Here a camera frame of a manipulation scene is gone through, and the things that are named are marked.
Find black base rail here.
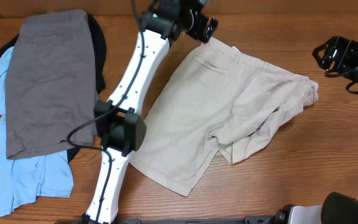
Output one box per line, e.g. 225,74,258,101
54,215,276,224

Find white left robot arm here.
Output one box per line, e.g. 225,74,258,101
79,0,218,223

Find grey shorts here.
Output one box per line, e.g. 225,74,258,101
5,9,97,159

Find black garment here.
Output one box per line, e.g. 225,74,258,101
0,14,107,163

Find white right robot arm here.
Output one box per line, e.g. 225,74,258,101
244,36,358,224

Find light blue shirt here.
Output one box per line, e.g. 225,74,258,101
0,47,74,217

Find beige khaki shorts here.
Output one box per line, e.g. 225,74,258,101
131,38,318,196

